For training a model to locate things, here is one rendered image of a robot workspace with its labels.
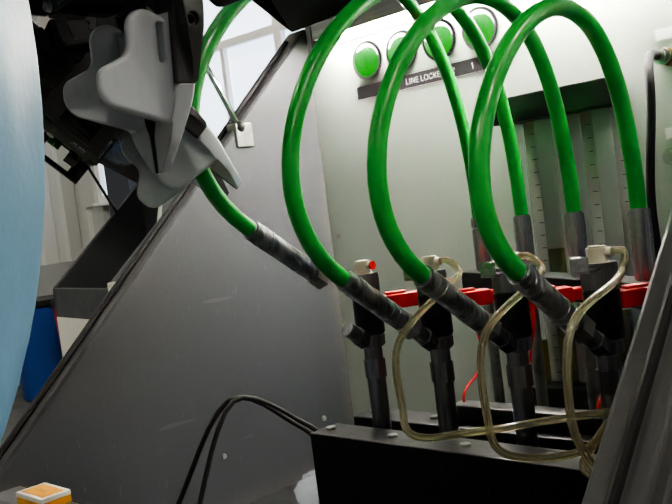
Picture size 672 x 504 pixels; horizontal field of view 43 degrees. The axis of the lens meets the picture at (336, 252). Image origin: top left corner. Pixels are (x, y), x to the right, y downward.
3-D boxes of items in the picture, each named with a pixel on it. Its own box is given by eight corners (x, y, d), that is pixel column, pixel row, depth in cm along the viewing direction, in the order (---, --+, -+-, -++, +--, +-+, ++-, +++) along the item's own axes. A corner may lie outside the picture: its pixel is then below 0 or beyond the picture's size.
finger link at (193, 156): (208, 230, 67) (109, 159, 65) (245, 176, 70) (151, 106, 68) (221, 217, 64) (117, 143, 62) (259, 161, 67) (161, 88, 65)
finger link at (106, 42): (64, 184, 50) (41, 26, 50) (149, 177, 54) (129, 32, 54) (91, 178, 48) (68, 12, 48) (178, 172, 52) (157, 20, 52)
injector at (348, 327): (355, 498, 81) (327, 279, 80) (388, 482, 85) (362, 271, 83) (377, 503, 79) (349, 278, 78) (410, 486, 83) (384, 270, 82)
